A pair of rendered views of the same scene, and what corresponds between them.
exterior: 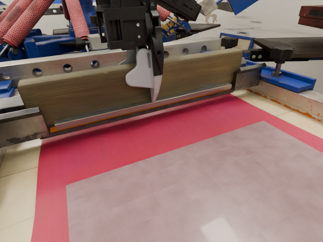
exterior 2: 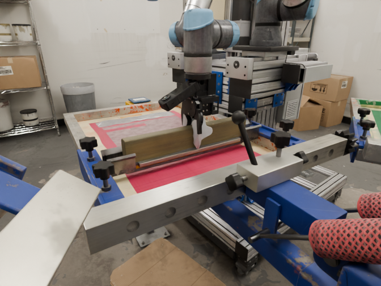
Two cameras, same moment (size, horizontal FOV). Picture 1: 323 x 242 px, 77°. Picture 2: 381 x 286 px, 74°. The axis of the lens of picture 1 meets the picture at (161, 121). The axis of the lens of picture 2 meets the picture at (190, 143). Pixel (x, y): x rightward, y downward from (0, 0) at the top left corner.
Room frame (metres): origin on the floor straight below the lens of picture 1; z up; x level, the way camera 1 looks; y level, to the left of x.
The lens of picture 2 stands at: (1.05, -0.08, 1.30)
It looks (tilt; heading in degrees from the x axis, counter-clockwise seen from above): 23 degrees down; 172
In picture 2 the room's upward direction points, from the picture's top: straight up
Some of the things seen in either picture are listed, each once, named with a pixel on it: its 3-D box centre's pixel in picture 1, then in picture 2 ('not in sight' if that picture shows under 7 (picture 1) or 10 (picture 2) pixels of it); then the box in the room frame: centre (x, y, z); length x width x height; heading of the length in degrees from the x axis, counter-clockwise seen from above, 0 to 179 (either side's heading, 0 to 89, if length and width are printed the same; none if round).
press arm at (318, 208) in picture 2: not in sight; (289, 202); (0.69, 0.16, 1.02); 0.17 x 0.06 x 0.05; 23
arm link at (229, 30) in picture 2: not in sight; (215, 34); (0.27, 0.10, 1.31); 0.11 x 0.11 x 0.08; 41
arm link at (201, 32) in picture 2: not in sight; (198, 33); (0.35, 0.04, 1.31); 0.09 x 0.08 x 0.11; 131
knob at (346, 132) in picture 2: not in sight; (339, 143); (0.44, 0.44, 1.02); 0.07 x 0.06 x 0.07; 23
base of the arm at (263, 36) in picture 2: not in sight; (266, 34); (-0.19, 0.45, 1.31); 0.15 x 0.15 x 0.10
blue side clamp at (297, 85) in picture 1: (246, 77); (100, 182); (0.50, -0.22, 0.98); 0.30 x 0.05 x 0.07; 23
